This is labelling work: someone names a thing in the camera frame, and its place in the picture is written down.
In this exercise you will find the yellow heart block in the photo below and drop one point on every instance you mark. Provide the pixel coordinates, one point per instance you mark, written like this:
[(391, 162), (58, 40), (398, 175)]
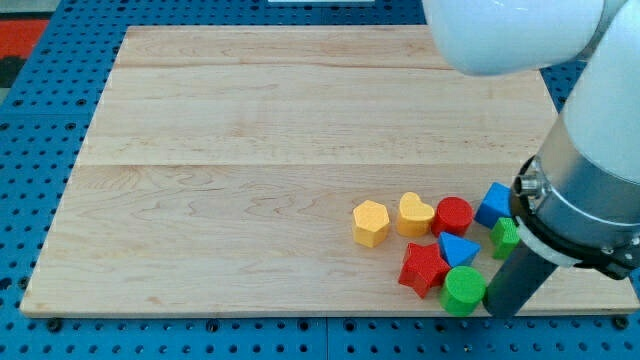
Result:
[(414, 217)]

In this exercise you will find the red star block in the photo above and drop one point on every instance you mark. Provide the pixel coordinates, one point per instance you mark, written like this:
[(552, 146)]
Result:
[(423, 268)]

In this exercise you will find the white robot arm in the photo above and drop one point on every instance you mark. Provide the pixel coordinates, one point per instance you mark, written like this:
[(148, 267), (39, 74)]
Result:
[(575, 202)]

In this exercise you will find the red cylinder block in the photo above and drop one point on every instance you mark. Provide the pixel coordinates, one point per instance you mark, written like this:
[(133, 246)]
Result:
[(453, 215)]

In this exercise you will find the yellow hexagon block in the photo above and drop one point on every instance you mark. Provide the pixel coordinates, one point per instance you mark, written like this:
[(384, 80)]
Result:
[(370, 223)]

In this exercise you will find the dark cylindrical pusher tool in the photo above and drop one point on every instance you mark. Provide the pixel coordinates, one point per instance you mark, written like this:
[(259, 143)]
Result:
[(519, 277)]

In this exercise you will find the blue triangle block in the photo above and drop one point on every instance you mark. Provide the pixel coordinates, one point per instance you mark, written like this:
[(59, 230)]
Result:
[(457, 251)]

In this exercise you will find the wooden board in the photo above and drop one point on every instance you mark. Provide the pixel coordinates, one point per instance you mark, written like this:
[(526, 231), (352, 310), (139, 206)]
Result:
[(221, 167)]

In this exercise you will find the blue cube block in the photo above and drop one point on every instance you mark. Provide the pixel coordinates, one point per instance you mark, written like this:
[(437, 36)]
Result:
[(494, 205)]

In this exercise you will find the green cylinder block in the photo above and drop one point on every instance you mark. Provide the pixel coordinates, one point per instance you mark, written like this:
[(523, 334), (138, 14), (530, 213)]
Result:
[(463, 289)]

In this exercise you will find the green star block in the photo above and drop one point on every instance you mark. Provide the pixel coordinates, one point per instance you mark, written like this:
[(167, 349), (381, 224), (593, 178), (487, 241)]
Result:
[(504, 237)]

